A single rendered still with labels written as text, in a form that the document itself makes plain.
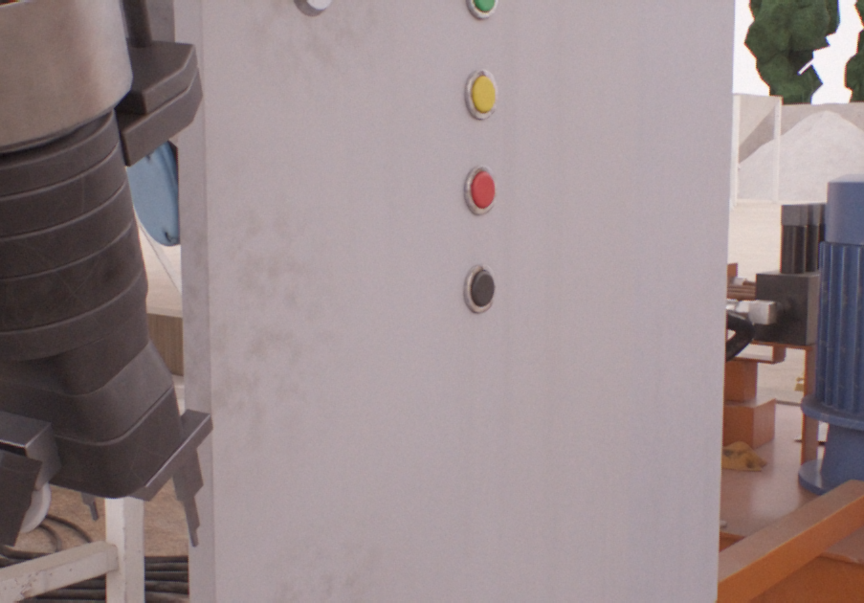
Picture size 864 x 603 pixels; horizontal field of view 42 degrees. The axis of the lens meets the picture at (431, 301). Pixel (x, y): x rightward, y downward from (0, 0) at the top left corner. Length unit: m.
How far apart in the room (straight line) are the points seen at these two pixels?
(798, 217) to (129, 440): 1.40
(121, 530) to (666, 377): 1.75
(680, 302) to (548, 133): 0.27
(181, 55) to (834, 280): 1.25
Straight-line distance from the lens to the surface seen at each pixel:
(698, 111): 0.99
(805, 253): 1.75
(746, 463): 1.73
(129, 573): 2.58
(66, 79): 0.36
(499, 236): 0.71
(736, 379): 1.86
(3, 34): 0.35
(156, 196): 0.92
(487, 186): 0.69
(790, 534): 1.32
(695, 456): 1.03
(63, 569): 2.51
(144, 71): 0.43
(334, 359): 0.61
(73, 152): 0.37
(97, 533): 3.47
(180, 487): 0.48
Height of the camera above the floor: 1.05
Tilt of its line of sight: 7 degrees down
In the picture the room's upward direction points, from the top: straight up
